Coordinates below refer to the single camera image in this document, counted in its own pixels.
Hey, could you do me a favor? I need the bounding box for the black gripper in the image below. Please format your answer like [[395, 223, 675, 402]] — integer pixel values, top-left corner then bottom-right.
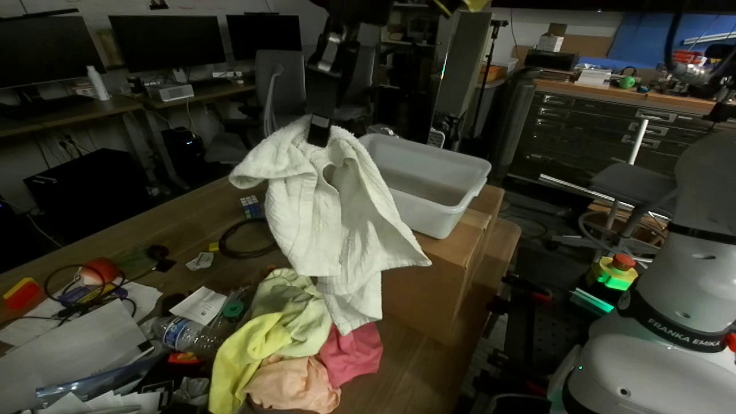
[[305, 18, 346, 149]]

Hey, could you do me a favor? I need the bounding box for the cream white cloth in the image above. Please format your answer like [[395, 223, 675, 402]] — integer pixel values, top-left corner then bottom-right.
[[226, 115, 435, 339]]

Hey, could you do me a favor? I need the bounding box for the yellow cloth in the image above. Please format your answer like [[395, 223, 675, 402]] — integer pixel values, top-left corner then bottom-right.
[[207, 265, 336, 414]]

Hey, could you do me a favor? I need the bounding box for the pink shirt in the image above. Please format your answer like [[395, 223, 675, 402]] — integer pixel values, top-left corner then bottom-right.
[[316, 319, 387, 391]]

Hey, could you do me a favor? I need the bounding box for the peach printed shirt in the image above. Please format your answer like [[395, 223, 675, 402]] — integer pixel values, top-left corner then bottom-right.
[[241, 354, 346, 414]]

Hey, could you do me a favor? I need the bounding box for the white plastic bin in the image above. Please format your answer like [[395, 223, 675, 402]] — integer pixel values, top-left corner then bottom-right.
[[356, 131, 494, 242]]

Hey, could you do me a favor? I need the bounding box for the grey office chair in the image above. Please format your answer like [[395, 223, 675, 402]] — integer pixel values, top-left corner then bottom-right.
[[253, 48, 312, 140]]

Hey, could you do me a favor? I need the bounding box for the small blue white item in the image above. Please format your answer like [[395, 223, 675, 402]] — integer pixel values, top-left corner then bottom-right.
[[238, 193, 266, 222]]

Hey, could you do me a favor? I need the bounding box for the white device box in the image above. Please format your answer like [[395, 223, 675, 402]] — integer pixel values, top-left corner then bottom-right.
[[157, 80, 198, 107]]

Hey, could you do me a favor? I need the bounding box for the small white tag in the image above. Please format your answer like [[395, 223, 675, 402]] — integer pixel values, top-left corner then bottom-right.
[[184, 249, 218, 273]]

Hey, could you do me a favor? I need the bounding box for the wide black monitor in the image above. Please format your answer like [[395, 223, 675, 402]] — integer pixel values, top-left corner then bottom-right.
[[108, 13, 230, 74], [0, 12, 105, 88]]

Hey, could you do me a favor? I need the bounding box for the green marker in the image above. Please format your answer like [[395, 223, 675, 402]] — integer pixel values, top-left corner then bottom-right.
[[221, 288, 255, 322]]

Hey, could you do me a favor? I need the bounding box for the brown cardboard box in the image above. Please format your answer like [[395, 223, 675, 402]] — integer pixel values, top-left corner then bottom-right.
[[381, 182, 524, 350]]

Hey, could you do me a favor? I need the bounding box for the small black object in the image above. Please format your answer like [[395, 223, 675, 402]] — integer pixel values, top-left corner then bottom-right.
[[142, 242, 178, 273]]

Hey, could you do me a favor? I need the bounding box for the white paper sheet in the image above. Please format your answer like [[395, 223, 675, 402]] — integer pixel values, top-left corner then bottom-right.
[[167, 284, 230, 328]]

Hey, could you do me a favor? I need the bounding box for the white bottle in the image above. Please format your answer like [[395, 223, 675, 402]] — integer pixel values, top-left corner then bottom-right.
[[84, 62, 114, 104]]

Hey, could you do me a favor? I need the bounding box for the black computer tower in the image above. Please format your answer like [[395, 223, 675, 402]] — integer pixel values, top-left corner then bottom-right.
[[21, 144, 154, 249]]

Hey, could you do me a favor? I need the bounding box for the clear water bottle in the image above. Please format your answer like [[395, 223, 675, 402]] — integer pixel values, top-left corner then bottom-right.
[[151, 301, 236, 351]]

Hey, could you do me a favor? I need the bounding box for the long wooden desk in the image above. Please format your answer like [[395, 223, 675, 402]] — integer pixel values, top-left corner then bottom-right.
[[0, 77, 260, 142]]

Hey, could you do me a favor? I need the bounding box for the black drawer cabinet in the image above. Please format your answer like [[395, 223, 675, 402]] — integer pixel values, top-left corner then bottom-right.
[[509, 79, 720, 196]]

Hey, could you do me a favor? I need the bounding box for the red emergency stop button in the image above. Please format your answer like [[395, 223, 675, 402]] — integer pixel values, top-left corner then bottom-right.
[[594, 250, 642, 294]]

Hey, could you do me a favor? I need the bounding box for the grey flat sheet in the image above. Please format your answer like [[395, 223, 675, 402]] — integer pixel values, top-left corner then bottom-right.
[[0, 301, 151, 414]]

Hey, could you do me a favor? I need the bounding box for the red yellow flat item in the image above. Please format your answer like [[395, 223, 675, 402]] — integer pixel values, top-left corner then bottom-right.
[[0, 276, 48, 317]]

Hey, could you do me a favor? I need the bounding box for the black cable ring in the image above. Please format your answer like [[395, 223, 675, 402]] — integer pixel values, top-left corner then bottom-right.
[[218, 217, 282, 263]]

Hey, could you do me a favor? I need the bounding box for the blue wall board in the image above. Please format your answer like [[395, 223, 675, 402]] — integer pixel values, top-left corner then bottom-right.
[[607, 9, 736, 74]]

